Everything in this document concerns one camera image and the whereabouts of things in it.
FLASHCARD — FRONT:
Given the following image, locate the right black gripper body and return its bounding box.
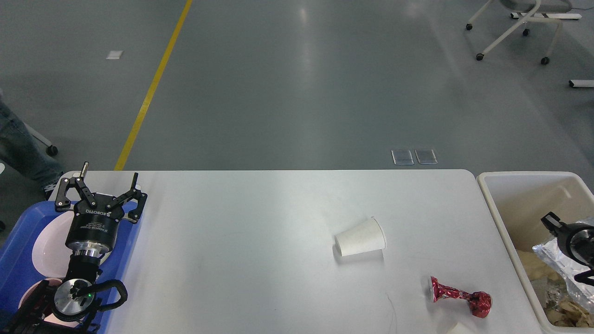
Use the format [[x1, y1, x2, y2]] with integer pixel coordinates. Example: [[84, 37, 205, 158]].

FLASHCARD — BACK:
[[556, 222, 594, 268]]

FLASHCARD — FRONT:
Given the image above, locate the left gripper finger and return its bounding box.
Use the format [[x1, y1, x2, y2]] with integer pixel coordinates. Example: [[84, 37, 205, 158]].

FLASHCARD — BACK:
[[104, 173, 147, 224], [55, 162, 98, 214]]

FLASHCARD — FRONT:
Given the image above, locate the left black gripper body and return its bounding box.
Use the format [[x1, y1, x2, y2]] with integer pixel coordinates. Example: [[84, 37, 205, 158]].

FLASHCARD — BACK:
[[65, 205, 125, 254]]

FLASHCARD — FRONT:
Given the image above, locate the foil sheet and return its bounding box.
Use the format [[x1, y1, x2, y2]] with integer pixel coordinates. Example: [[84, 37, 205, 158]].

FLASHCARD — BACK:
[[532, 217, 594, 313]]

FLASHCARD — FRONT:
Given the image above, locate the brown paper ball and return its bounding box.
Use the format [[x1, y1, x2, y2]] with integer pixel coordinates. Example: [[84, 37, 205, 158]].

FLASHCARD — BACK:
[[545, 298, 594, 328]]

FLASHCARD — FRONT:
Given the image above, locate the brown paper bag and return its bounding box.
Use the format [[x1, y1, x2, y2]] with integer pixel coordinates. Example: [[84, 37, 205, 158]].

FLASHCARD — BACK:
[[516, 250, 562, 281]]

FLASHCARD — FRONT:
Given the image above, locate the pink plate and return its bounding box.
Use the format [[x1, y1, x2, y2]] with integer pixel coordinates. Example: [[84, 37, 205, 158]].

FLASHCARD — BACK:
[[32, 211, 75, 278]]

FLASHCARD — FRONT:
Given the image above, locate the pink ribbed mug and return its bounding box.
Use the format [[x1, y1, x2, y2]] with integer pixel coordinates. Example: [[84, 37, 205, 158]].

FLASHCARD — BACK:
[[19, 277, 84, 328]]

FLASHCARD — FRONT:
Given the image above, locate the aluminium foil tray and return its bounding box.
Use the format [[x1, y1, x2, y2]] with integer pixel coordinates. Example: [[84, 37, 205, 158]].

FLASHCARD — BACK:
[[530, 277, 567, 311]]

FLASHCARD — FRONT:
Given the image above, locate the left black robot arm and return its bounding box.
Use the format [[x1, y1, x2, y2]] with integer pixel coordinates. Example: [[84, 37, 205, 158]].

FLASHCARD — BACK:
[[2, 162, 147, 334]]

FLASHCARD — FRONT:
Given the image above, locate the light green plate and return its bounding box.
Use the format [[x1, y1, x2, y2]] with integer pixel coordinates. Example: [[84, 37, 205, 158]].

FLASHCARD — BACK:
[[99, 239, 117, 265]]

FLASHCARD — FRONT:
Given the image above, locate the beige plastic bin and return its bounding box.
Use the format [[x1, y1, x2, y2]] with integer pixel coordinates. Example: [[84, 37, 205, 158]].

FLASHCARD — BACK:
[[477, 171, 594, 334]]

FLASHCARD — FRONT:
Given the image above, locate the white chair base left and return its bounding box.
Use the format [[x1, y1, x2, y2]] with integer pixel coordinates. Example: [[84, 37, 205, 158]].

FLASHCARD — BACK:
[[24, 122, 58, 156]]

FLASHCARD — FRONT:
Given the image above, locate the person leg with sneaker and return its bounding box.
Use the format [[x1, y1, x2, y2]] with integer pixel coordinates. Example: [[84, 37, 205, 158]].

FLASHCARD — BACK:
[[0, 101, 64, 199]]

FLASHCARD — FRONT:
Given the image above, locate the blue plastic tray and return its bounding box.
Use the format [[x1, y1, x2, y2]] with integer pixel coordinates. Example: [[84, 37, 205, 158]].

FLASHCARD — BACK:
[[0, 201, 142, 328]]

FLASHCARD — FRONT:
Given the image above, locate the red foil wrapper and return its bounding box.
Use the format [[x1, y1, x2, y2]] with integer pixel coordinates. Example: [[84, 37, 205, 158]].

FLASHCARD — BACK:
[[429, 276, 493, 319]]

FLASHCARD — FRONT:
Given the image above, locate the white bar on floor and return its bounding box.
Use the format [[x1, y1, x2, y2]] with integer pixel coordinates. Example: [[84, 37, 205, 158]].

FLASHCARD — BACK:
[[568, 79, 594, 89]]

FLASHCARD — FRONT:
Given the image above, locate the white rolling chair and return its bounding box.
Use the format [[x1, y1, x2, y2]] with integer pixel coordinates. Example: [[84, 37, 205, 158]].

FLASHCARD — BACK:
[[476, 0, 582, 65]]

